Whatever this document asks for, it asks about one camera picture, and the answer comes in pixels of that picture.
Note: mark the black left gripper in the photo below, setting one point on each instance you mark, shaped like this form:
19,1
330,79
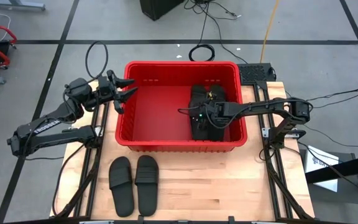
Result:
106,88

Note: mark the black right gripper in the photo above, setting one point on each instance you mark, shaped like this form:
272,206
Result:
216,113

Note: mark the red plastic bin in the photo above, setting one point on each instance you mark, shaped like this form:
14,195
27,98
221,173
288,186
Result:
160,118

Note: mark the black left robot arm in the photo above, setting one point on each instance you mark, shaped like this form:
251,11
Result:
73,133

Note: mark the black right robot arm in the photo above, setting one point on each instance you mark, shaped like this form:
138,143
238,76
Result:
259,107

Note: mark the black perforated metal box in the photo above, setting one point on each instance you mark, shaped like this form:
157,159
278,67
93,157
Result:
253,73

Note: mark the black equipment case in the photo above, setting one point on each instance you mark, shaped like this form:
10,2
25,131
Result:
157,7

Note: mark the black table clamp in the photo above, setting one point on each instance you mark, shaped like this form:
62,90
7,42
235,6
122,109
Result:
231,220
140,219

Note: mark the white printed paper sheet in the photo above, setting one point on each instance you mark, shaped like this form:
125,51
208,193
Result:
322,174

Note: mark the grey metal stand base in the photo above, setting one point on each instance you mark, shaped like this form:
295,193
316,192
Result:
17,4

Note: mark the black metal bar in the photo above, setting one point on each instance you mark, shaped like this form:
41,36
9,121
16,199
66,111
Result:
353,166

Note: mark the grey side stand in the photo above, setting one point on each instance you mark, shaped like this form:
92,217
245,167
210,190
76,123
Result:
346,199

